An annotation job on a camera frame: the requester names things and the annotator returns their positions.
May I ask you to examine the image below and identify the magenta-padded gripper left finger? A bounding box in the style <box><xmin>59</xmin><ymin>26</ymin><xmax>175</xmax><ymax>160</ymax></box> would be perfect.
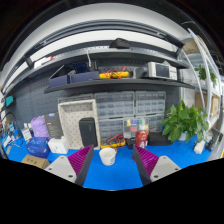
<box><xmin>44</xmin><ymin>143</ymin><xmax>95</xmax><ymax>188</ymax></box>

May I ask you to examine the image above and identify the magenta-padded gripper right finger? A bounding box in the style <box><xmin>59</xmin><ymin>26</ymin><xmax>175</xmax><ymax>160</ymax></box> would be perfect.
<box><xmin>132</xmin><ymin>143</ymin><xmax>183</xmax><ymax>187</ymax></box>

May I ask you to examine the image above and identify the red drink bottle white cap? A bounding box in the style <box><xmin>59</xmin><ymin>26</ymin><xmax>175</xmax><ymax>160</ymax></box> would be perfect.
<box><xmin>134</xmin><ymin>118</ymin><xmax>149</xmax><ymax>149</ymax></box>

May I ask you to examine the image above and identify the white carton box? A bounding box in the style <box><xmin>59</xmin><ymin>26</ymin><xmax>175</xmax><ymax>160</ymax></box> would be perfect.
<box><xmin>47</xmin><ymin>136</ymin><xmax>70</xmax><ymax>155</ymax></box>

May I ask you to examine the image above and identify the brown cardboard box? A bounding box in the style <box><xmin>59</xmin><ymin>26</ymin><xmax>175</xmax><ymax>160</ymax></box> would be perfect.
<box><xmin>20</xmin><ymin>154</ymin><xmax>51</xmax><ymax>170</ymax></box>

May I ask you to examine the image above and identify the flat black zip case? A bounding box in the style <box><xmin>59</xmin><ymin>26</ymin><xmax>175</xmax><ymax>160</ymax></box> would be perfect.
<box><xmin>147</xmin><ymin>131</ymin><xmax>173</xmax><ymax>147</ymax></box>

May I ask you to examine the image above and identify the small black box white label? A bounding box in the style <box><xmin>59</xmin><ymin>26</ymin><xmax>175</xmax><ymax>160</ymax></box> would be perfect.
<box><xmin>125</xmin><ymin>137</ymin><xmax>137</xmax><ymax>150</ymax></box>

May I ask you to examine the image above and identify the small white block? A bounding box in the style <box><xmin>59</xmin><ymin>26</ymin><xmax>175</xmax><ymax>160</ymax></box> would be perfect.
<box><xmin>193</xmin><ymin>139</ymin><xmax>206</xmax><ymax>155</ymax></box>

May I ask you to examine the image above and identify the dark grey upright box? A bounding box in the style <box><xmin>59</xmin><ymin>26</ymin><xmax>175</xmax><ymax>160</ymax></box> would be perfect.
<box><xmin>43</xmin><ymin>112</ymin><xmax>64</xmax><ymax>140</ymax></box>

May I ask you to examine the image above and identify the grey small-parts drawer cabinet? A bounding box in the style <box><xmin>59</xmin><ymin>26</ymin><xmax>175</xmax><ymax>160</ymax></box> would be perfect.
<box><xmin>98</xmin><ymin>118</ymin><xmax>129</xmax><ymax>141</ymax></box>
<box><xmin>93</xmin><ymin>91</ymin><xmax>135</xmax><ymax>119</ymax></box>
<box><xmin>147</xmin><ymin>114</ymin><xmax>165</xmax><ymax>134</ymax></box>
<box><xmin>134</xmin><ymin>90</ymin><xmax>167</xmax><ymax>116</ymax></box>

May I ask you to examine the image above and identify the purple plastic bag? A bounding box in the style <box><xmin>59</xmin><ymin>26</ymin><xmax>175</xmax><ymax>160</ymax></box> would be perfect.
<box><xmin>30</xmin><ymin>115</ymin><xmax>50</xmax><ymax>139</ymax></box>

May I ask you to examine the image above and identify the white cup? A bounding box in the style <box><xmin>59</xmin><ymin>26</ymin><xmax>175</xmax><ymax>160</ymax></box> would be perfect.
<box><xmin>98</xmin><ymin>147</ymin><xmax>118</xmax><ymax>167</ymax></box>

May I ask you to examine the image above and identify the small white carton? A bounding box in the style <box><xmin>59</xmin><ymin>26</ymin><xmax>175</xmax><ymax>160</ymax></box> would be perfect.
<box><xmin>21</xmin><ymin>128</ymin><xmax>33</xmax><ymax>142</ymax></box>

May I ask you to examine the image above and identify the white perforated tray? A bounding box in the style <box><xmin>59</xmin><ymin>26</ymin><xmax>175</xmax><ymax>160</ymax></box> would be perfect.
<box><xmin>57</xmin><ymin>98</ymin><xmax>101</xmax><ymax>150</ymax></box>

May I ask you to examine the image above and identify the green potted plant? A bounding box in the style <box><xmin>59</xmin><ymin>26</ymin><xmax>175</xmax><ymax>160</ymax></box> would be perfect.
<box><xmin>161</xmin><ymin>100</ymin><xmax>209</xmax><ymax>144</ymax></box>

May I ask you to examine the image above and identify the clear box of colourful parts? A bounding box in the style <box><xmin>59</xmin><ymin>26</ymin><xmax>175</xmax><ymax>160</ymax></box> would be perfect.
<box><xmin>123</xmin><ymin>117</ymin><xmax>149</xmax><ymax>136</ymax></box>

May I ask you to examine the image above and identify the yellow multimeter with red leads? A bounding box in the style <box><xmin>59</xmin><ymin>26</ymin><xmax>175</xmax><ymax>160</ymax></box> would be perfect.
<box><xmin>99</xmin><ymin>133</ymin><xmax>127</xmax><ymax>149</ymax></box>

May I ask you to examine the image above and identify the white shelf rack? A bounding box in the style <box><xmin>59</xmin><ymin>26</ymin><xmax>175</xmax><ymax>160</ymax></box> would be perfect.
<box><xmin>179</xmin><ymin>28</ymin><xmax>223</xmax><ymax>134</ymax></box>

